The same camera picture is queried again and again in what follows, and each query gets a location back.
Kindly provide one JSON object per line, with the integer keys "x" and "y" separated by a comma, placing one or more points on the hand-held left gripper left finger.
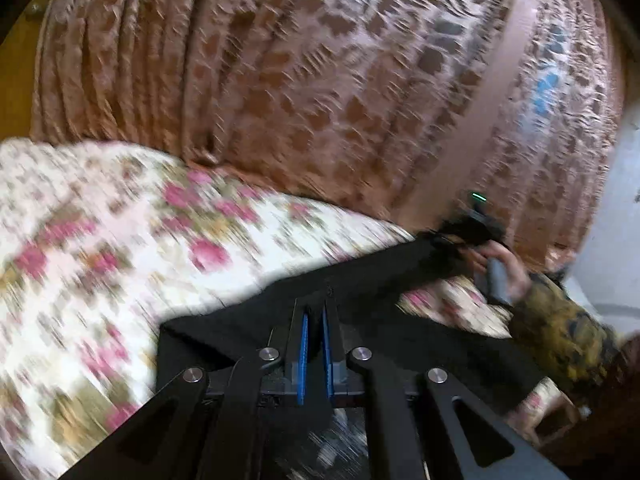
{"x": 300, "y": 360}

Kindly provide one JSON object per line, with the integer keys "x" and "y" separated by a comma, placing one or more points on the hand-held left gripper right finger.
{"x": 327, "y": 360}

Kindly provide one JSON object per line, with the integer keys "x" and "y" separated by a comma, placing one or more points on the black pants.
{"x": 400, "y": 320}

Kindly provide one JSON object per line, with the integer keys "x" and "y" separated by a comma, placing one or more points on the person's right forearm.
{"x": 560, "y": 330}

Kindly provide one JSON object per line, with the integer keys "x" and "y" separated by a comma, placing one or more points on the person's right hand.
{"x": 515, "y": 272}

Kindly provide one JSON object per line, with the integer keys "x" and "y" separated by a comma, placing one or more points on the plain pink curtain band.
{"x": 515, "y": 60}

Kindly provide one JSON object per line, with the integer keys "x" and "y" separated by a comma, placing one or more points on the floral bed sheet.
{"x": 100, "y": 270}

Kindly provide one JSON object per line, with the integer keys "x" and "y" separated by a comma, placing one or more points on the brown patterned curtain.
{"x": 310, "y": 70}

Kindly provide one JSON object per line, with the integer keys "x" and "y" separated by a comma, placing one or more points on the yellow wooden panel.
{"x": 17, "y": 70}

